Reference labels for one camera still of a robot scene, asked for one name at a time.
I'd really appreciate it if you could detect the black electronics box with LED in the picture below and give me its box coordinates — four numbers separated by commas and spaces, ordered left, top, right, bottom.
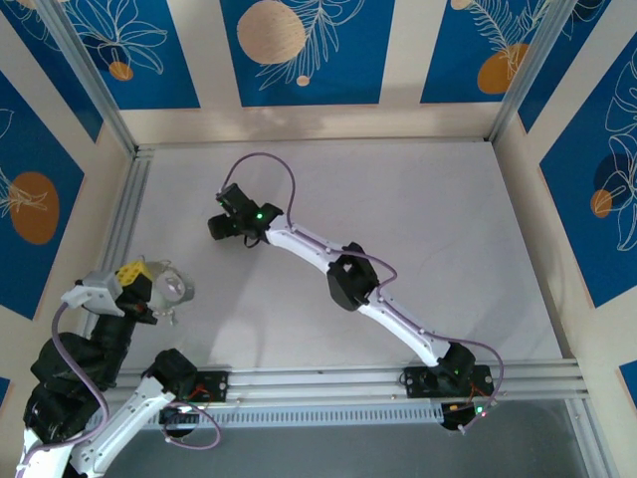
157, 403, 201, 440
440, 399, 494, 433

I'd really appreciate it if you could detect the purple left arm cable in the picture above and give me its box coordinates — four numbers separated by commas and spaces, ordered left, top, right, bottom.
14, 301, 223, 478

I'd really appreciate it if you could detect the aluminium side rail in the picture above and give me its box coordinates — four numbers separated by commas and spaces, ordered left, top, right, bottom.
82, 146, 153, 345

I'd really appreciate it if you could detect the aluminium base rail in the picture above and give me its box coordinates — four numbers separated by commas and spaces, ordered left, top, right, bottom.
116, 358, 582, 403

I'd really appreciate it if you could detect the aluminium frame post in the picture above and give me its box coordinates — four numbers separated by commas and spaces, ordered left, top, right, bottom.
485, 0, 616, 145
29, 0, 140, 156

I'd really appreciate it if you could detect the grey slotted cable duct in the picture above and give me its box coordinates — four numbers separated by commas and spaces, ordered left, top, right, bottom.
108, 401, 494, 430

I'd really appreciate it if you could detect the aluminium frame leg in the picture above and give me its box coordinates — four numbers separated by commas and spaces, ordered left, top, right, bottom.
564, 397, 618, 478

